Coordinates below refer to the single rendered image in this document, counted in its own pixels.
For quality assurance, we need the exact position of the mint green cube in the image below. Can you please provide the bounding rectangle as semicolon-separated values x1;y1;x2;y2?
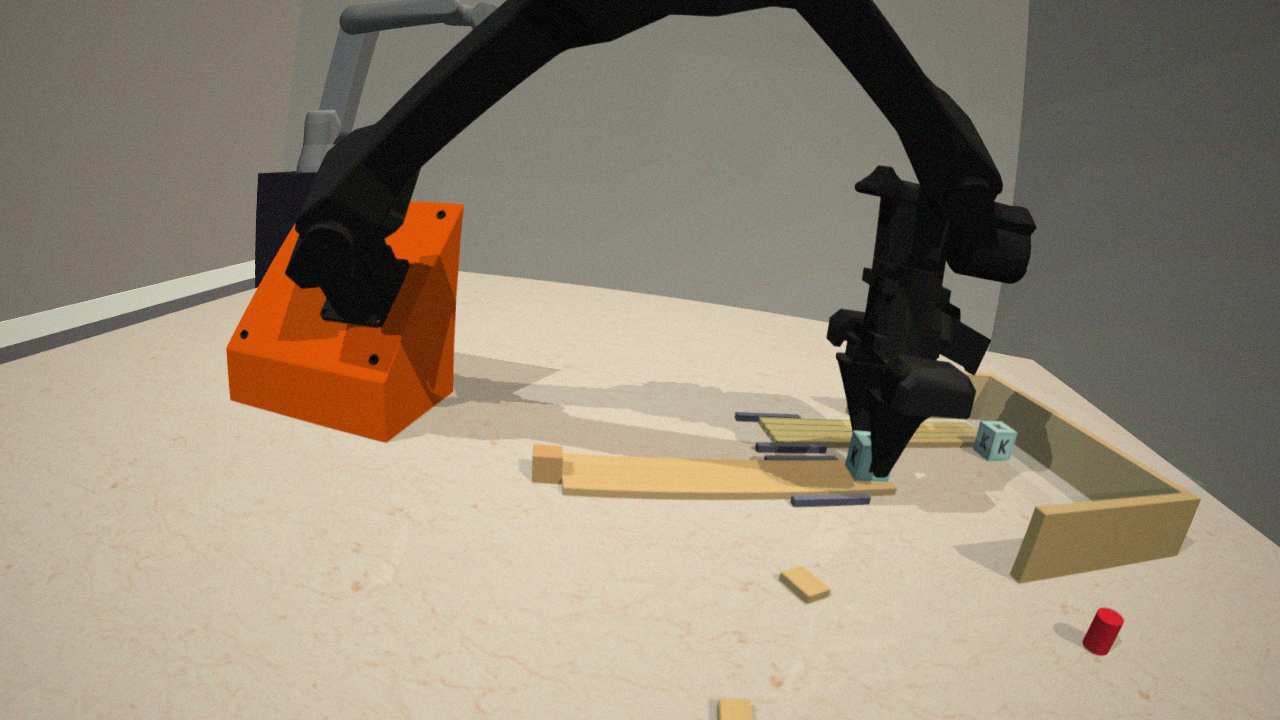
845;430;891;482

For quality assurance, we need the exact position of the red cylinder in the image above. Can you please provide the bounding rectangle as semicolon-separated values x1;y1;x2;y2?
1083;609;1124;656

